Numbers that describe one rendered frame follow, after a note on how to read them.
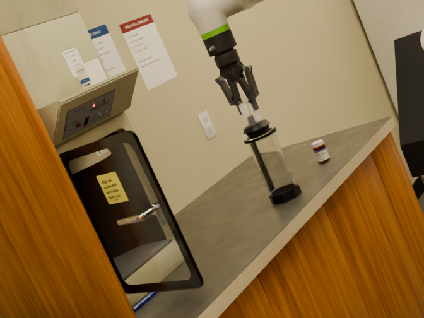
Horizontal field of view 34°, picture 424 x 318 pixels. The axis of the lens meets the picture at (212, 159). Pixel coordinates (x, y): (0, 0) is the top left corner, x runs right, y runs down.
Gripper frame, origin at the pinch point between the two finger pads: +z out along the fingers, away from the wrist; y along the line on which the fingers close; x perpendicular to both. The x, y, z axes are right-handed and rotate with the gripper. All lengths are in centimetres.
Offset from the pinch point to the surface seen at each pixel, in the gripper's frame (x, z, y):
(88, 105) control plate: -54, -23, -8
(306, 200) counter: -7.4, 29.7, 10.9
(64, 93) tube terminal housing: -52, -28, -17
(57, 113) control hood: -65, -25, -8
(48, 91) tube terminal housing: -56, -31, -17
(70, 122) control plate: -60, -21, -10
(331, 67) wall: 186, 18, -61
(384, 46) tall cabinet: 246, 24, -51
